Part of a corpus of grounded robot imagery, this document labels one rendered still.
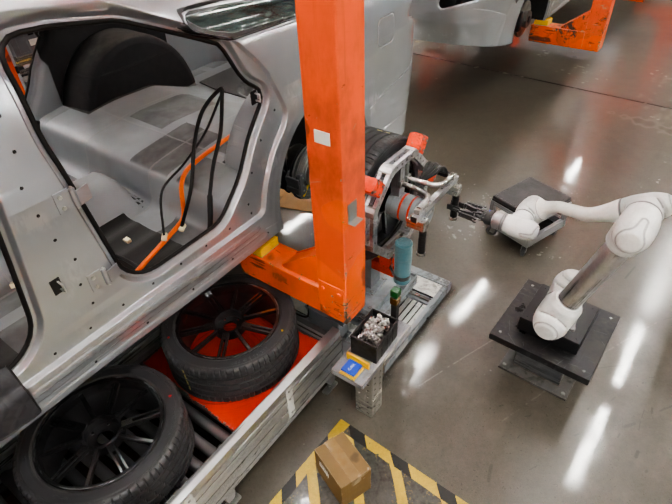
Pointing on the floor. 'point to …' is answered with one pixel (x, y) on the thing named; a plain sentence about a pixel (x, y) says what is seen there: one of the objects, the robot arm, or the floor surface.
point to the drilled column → (369, 401)
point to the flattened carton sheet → (294, 202)
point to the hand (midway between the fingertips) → (455, 205)
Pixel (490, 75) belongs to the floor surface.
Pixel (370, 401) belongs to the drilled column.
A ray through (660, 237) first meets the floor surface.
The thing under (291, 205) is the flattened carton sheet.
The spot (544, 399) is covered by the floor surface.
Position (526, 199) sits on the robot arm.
